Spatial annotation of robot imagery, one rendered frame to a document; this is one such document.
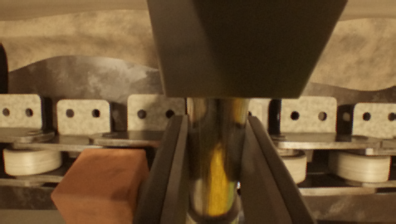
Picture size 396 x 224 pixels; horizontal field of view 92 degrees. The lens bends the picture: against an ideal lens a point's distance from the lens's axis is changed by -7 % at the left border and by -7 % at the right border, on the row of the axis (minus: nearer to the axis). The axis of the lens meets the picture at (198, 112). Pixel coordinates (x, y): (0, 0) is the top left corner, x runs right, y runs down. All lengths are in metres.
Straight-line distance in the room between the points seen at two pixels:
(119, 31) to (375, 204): 0.26
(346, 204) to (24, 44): 0.31
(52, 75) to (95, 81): 0.04
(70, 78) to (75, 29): 0.05
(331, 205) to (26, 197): 0.25
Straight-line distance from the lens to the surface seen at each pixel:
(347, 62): 0.23
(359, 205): 0.22
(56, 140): 0.19
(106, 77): 0.21
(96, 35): 0.20
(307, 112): 0.19
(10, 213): 0.24
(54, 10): 0.23
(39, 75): 0.25
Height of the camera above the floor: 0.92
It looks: 85 degrees down
